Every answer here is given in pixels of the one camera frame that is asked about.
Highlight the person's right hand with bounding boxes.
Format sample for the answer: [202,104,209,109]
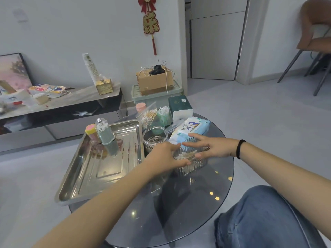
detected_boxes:
[182,133,240,161]

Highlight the person's left hand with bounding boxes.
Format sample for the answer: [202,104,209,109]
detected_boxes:
[143,142,192,179]

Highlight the clear round hairpin jar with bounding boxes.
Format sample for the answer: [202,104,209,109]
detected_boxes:
[142,126,169,153]

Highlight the clear square cotton swab box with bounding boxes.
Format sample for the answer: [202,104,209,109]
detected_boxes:
[172,146,210,177]

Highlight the blue wet wipes pack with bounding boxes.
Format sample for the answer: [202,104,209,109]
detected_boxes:
[168,116,211,145]

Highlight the green bag white swabs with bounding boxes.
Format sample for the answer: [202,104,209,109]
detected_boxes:
[156,106,173,127]

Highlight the clear bag wooden cotton swabs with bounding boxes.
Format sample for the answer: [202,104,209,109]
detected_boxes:
[136,101,159,131]

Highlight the dark green tissue pack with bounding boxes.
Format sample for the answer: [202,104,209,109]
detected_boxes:
[168,95,193,124]

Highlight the stainless steel tray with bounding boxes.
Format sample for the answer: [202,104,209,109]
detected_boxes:
[54,120,145,206]

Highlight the green swab holder clear dome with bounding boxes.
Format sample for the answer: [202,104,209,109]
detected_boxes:
[95,118,119,157]

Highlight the pink bottle yellow lid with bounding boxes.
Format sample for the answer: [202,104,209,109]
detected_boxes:
[85,123,100,144]

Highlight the person's left forearm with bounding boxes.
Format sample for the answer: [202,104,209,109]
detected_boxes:
[32,162,166,248]

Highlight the person's right forearm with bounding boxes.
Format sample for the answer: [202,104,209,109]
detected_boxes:
[239,143,331,240]

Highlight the person's blue jeans leg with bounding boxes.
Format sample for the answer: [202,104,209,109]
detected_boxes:
[214,185,328,248]

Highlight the black wrist band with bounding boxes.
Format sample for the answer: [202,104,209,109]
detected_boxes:
[235,139,247,160]

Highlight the pale green storage bin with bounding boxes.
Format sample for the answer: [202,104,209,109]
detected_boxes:
[130,80,184,109]

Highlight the brown cardboard box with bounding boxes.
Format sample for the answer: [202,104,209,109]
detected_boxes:
[136,68,174,96]

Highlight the grey low console cabinet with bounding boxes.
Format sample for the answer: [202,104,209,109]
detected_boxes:
[0,81,128,153]

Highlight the black device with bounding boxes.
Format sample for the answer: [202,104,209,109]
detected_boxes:
[148,64,166,76]

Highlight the gold tissue box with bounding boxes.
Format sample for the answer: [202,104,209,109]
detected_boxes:
[95,79,114,95]

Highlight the grey door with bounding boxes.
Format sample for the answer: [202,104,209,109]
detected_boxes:
[190,0,249,81]

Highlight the stack of paper cups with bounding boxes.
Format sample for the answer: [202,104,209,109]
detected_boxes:
[82,53,101,84]

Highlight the cream round container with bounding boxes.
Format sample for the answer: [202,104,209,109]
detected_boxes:
[33,93,50,105]

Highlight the colourful cards pile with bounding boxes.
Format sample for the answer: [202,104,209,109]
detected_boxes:
[28,84,71,99]

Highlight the brown chair metal legs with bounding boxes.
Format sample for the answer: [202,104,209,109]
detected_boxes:
[277,0,331,97]

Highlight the white carton blue label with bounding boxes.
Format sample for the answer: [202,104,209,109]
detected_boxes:
[0,90,34,106]

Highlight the yellow open carton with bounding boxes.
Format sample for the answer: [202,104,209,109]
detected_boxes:
[0,80,17,95]

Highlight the framed pink painting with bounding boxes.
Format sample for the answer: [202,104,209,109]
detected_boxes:
[0,53,33,93]

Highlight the white cable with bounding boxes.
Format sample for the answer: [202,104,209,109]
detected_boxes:
[139,60,176,94]

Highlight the red gold wall ornament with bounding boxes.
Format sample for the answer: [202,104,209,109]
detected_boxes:
[137,0,160,56]

